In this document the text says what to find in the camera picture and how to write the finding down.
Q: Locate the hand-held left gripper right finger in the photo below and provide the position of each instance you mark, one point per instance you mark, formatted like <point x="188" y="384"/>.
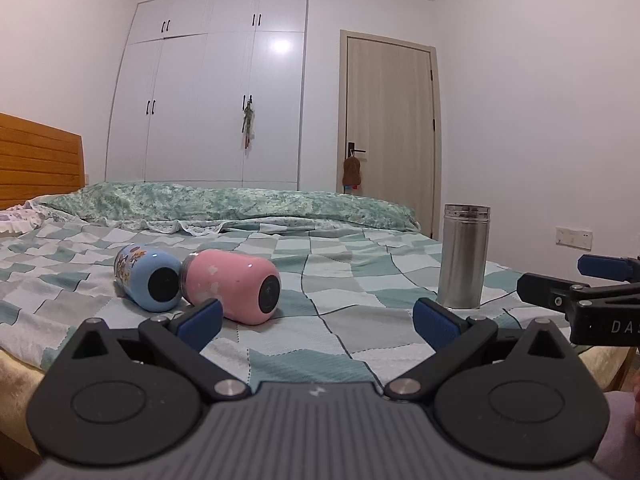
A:
<point x="434" y="327"/>

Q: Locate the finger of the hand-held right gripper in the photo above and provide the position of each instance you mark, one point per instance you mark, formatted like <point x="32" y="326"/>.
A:
<point x="542" y="290"/>
<point x="602" y="266"/>

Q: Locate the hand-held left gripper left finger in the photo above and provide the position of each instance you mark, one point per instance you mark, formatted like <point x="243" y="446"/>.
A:
<point x="202" y="324"/>

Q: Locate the pink cup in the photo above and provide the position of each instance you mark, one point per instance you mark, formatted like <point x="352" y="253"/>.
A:
<point x="225" y="280"/>

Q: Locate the blue printed cup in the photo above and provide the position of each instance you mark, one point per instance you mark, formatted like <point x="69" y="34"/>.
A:
<point x="142" y="270"/>

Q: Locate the stainless steel cup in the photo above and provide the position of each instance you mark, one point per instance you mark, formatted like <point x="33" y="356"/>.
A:
<point x="462" y="260"/>

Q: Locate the checkered green bed sheet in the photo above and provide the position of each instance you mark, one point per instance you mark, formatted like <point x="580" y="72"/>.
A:
<point x="350" y="320"/>

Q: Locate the green floral quilt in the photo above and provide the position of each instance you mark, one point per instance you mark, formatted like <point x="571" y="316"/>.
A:
<point x="225" y="205"/>

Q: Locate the person's pink clothing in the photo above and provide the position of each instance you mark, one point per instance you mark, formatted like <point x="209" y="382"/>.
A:
<point x="622" y="440"/>

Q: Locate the hanging wardrobe ornament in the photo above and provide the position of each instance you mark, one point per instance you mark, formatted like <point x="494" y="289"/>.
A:
<point x="247" y="122"/>

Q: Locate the white ruffled cloth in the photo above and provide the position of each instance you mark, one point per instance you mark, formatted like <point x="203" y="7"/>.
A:
<point x="22" y="219"/>

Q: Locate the light wooden door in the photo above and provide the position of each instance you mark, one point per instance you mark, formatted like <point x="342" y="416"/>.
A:
<point x="390" y="120"/>

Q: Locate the wooden headboard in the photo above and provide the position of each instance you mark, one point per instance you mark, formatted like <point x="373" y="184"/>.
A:
<point x="40" y="165"/>

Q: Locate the white wardrobe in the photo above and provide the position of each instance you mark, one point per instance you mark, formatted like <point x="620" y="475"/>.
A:
<point x="200" y="90"/>

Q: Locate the white wall socket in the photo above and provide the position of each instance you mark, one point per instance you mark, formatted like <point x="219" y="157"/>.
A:
<point x="573" y="238"/>

